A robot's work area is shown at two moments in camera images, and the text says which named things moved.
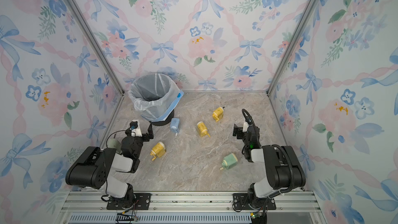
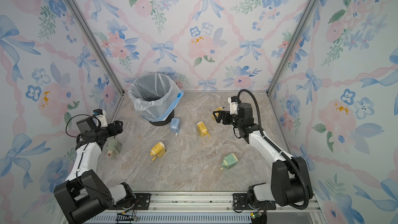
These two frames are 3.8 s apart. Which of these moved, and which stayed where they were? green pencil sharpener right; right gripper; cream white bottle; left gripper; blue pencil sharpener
Moved: right gripper; left gripper
Stayed: cream white bottle; green pencil sharpener right; blue pencil sharpener
